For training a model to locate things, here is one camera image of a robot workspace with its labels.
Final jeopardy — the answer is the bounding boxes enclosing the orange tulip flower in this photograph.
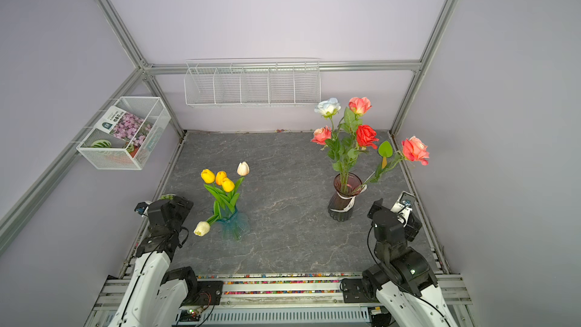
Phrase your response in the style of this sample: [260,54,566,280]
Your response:
[215,171,228,186]

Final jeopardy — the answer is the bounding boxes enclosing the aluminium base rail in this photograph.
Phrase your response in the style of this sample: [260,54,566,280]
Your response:
[85,273,477,326]

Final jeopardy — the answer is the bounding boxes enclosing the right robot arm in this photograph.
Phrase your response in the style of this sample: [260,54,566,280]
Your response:
[363,198,458,326]

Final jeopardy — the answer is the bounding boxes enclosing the green leaf garden trowel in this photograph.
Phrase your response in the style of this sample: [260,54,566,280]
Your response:
[378,141,393,169]

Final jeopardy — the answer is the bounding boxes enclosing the flower seed packet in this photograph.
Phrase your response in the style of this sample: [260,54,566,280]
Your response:
[95,106,153,148]

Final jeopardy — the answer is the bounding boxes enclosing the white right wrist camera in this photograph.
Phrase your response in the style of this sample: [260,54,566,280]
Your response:
[390,192,423,242]

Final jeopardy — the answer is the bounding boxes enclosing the white rose flower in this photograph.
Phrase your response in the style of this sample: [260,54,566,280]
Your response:
[315,98,341,140]

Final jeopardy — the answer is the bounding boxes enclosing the pink rose single bloom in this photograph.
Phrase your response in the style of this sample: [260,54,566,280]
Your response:
[364,136,430,185]

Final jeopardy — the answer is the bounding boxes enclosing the pink rose double bloom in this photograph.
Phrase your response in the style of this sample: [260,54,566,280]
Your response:
[335,96,373,183]

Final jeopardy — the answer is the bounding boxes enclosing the red rose flower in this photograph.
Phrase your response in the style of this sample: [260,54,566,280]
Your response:
[346,125,379,168]

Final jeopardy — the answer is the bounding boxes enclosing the dark red glass vase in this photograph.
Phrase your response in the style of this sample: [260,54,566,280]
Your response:
[327,173,367,222]

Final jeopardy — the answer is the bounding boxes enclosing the white wire side basket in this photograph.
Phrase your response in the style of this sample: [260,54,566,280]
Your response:
[77,96,171,170]

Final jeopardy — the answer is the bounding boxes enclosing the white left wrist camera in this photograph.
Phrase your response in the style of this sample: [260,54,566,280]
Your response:
[134,201,151,217]

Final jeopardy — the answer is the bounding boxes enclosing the blue glass vase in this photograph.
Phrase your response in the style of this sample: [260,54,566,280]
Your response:
[216,210,251,242]

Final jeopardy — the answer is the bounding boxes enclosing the white tulip flower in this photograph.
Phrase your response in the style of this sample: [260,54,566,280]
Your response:
[193,212,222,237]

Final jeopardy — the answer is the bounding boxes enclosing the small pink rose flower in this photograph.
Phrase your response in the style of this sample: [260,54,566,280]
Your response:
[311,127,340,163]

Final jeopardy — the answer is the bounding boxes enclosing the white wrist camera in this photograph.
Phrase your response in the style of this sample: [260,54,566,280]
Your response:
[390,192,423,242]
[134,201,151,217]

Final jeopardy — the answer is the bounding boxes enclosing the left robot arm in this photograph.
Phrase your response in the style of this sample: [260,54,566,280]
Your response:
[109,195,198,326]

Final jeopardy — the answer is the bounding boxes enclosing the white wire wall shelf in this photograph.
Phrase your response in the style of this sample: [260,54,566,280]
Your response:
[184,58,322,107]

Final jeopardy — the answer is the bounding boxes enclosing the pale pink tulip flower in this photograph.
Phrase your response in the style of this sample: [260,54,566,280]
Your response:
[230,161,250,196]

